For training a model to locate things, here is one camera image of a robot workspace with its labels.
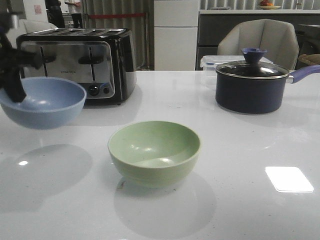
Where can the black and silver toaster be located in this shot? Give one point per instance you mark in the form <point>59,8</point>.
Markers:
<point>101,60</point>

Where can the green bowl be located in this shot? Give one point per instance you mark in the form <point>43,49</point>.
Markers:
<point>154,154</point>

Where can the person in background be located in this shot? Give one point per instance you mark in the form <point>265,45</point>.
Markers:
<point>74,7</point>

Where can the grey kitchen counter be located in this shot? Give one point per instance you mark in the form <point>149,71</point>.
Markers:
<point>214,25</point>

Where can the fruit plate on counter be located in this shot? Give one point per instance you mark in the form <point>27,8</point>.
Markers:
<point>267,5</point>

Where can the white chair left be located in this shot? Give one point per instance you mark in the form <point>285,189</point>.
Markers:
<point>30,26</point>

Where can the red barrier belt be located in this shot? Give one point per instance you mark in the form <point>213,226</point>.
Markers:
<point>116,16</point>

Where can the dark blue saucepan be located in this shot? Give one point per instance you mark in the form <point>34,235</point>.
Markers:
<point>255,91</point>

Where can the glass lid with purple knob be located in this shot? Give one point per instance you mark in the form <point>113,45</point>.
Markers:
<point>252,67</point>

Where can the beige chair right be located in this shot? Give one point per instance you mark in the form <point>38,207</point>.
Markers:
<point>277,37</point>

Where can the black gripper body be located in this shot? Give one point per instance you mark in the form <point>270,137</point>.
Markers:
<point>11,57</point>

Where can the clear plastic food container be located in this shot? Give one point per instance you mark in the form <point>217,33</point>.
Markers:
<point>209,63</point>

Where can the blue bowl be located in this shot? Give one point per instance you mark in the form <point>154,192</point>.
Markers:
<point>50,102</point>

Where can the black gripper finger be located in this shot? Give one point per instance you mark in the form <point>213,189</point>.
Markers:
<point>10,81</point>

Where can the white refrigerator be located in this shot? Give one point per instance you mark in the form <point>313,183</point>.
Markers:
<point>175,34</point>

